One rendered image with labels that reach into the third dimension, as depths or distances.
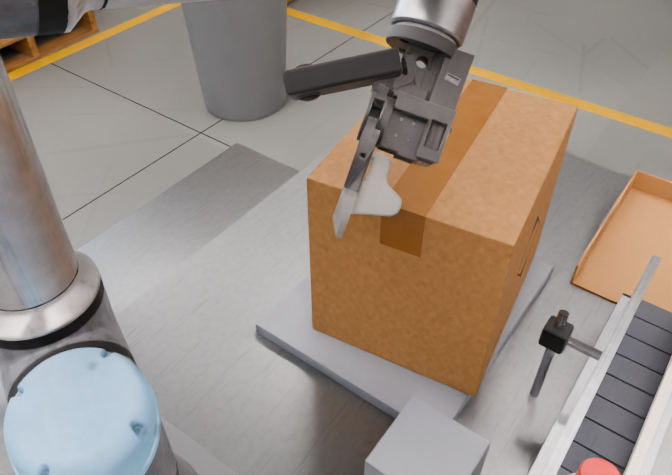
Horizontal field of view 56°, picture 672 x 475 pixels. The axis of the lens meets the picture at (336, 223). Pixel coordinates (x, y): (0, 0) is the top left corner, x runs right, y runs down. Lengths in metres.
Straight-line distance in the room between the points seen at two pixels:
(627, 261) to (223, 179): 0.71
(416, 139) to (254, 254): 0.49
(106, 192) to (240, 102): 0.70
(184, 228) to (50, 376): 0.56
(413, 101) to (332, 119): 2.30
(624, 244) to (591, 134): 1.89
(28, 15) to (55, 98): 2.99
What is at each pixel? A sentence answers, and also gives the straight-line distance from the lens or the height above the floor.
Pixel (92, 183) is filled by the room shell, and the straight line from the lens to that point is 2.70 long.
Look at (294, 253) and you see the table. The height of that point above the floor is 0.83.
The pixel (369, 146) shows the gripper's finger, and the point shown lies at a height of 1.22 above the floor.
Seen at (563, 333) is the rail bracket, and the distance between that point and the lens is 0.79.
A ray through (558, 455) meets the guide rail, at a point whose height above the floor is 0.96.
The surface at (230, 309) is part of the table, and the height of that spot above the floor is 0.83.
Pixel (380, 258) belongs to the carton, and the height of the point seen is 1.04.
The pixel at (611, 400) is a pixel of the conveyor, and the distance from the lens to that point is 0.87.
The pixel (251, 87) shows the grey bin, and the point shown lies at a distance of 2.81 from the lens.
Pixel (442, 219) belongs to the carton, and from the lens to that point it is 0.67.
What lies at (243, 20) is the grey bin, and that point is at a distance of 2.65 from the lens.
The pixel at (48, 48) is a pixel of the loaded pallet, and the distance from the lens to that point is 3.79.
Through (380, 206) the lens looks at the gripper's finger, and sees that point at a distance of 0.61.
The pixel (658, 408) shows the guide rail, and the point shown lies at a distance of 0.84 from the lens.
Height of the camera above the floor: 1.56
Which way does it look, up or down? 42 degrees down
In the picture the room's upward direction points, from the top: straight up
